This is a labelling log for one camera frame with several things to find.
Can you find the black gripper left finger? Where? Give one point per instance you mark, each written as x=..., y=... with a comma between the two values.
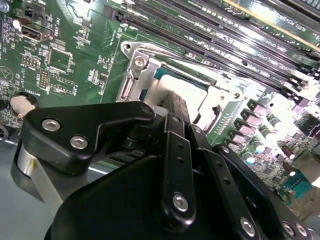
x=75, y=125

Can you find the metal socket cover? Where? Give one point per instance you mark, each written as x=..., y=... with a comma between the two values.
x=150, y=85

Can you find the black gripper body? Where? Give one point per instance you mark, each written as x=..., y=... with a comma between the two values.
x=112, y=212

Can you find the silver CPU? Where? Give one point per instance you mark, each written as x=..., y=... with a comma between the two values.
x=185, y=86

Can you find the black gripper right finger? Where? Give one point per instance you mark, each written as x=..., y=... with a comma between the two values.
x=232, y=200

